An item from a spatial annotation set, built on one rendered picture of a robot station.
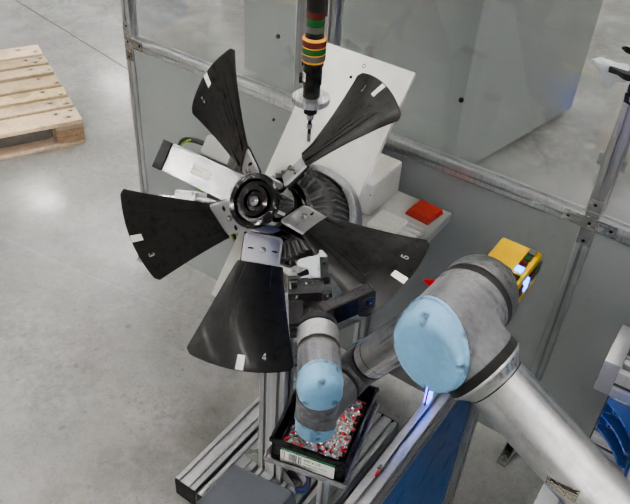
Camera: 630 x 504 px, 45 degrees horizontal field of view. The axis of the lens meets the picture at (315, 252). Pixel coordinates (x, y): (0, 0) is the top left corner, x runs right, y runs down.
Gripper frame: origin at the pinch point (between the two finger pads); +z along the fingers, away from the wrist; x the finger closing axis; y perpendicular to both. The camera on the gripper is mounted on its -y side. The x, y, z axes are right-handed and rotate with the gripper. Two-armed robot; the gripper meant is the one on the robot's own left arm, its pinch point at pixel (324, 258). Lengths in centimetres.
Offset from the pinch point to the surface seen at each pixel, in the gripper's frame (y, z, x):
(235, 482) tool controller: 14, -55, -7
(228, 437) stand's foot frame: 35, 40, 107
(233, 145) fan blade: 18.7, 30.0, -9.4
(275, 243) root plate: 10.4, 12.4, 5.1
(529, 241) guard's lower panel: -58, 50, 40
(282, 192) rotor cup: 7.9, 13.6, -7.2
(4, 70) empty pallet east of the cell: 175, 289, 85
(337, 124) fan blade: -4.4, 23.5, -16.6
